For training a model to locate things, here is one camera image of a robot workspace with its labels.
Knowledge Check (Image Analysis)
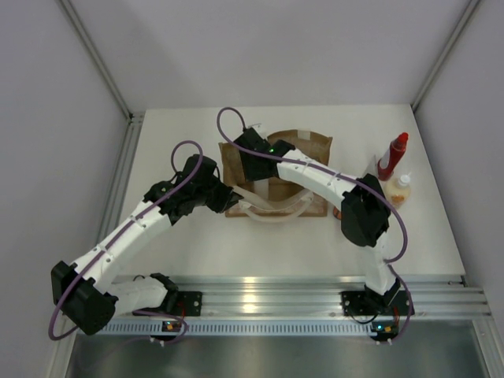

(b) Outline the burlap canvas tote bag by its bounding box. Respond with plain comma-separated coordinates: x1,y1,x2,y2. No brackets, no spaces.
219,129,333,223

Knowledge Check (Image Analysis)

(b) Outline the orange blue bottle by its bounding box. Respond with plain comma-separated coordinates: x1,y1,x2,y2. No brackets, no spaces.
333,208,342,220

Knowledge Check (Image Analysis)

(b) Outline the red sauce bottle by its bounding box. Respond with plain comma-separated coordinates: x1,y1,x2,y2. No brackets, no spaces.
376,132,409,181

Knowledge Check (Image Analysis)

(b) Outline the cream squeeze bottle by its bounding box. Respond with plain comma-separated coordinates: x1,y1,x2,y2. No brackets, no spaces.
384,174,411,209

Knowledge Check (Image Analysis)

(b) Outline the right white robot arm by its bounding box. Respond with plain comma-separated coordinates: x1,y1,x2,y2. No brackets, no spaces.
232,128,400,313

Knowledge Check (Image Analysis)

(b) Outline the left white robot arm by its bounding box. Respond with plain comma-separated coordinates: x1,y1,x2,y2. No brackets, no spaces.
51,154,242,335

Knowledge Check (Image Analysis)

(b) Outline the white bottle dark cap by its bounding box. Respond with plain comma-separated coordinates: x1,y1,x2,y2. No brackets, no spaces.
254,179,269,199

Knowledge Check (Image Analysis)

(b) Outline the aluminium mounting rail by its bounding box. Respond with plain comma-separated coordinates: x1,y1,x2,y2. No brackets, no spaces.
104,274,491,319

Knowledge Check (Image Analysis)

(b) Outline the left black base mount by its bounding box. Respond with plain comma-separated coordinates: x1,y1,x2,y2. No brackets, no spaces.
172,291,203,317

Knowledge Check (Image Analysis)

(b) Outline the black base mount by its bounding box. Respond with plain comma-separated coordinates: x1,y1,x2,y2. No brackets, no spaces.
340,291,375,317
172,291,203,317

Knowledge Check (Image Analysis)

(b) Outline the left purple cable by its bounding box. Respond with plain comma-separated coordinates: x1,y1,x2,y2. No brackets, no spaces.
46,140,205,340

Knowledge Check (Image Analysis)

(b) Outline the purple cable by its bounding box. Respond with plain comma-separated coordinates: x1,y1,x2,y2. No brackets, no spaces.
217,106,414,343
46,140,205,340

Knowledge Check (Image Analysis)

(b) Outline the perforated cable tray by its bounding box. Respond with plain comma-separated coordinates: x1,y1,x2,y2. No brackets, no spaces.
98,317,376,336

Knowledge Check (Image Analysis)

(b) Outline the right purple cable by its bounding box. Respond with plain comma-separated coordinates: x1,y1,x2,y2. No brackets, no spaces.
217,106,414,343

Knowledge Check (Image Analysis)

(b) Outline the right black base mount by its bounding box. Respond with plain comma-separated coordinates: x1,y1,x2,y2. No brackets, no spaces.
340,291,375,317

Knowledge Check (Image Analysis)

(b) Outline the left aluminium frame post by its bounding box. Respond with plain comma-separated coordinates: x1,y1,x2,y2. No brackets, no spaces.
56,0,132,120

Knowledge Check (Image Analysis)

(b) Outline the aluminium frame post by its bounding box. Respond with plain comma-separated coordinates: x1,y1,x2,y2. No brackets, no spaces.
410,0,484,113
56,0,132,120

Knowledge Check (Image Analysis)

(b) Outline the right aluminium frame post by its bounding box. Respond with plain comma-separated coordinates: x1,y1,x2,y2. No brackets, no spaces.
410,0,484,113

